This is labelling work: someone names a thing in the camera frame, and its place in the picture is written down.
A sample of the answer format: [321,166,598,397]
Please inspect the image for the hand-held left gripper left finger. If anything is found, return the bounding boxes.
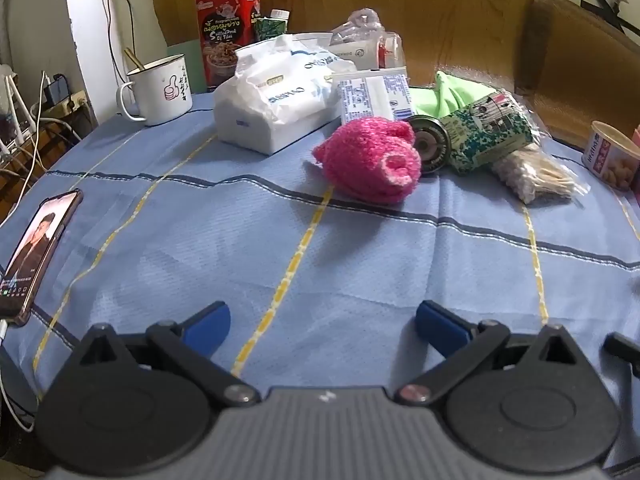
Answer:
[75,301,262,407]

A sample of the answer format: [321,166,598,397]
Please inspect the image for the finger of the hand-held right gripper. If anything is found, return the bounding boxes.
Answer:
[602,332,640,378]

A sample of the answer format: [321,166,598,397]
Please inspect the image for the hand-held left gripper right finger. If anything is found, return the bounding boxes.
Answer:
[395,300,578,406]

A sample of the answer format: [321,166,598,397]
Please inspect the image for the pink fuzzy sock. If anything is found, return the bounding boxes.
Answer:
[312,116,423,205]

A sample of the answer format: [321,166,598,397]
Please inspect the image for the green cloth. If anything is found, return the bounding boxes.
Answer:
[409,71,501,118]

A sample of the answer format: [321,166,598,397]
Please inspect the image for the small white tissue packet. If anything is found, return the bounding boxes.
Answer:
[332,67,416,125]

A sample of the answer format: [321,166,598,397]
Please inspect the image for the blue striped tablecloth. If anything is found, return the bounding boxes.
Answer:
[0,91,640,480]

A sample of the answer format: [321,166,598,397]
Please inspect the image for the bag of cotton swabs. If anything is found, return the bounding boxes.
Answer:
[490,142,591,205]

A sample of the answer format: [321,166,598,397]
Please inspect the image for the round metal tin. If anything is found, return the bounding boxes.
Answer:
[407,115,453,175]

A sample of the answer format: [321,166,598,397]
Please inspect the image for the smartphone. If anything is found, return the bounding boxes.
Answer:
[0,189,83,327]

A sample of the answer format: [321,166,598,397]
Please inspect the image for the snack can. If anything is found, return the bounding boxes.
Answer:
[581,121,640,192]

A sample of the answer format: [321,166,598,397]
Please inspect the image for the green patterned packet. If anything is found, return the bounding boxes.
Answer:
[440,89,535,175]

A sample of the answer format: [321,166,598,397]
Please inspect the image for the large white tissue pack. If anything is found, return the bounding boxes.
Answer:
[214,32,357,156]

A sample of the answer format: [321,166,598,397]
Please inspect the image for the white enamel mug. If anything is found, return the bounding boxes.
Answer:
[116,55,193,127]

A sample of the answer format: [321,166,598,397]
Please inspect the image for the green card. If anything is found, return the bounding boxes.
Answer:
[167,54,208,96]

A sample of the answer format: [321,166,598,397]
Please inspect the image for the power strip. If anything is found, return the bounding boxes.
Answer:
[30,90,90,113]

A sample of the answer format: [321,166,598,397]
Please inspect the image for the wooden chair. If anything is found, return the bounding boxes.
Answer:
[515,0,640,148]

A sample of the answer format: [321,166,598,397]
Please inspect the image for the black charger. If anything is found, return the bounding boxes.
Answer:
[42,74,71,103]

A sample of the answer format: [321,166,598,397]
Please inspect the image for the knotted clear plastic bag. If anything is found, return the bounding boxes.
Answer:
[330,8,405,70]

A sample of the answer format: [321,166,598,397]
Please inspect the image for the red food tin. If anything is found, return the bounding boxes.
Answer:
[194,0,261,95]

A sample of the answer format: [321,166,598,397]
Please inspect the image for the green drink carton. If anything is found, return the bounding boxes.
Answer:
[254,8,292,43]

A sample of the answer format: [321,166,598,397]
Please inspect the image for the white wire rack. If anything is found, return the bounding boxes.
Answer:
[0,63,32,161]

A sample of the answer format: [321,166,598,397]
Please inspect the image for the black wall cables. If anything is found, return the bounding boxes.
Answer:
[100,0,130,63]

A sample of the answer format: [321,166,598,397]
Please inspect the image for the black wall tape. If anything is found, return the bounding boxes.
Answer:
[581,0,640,37]

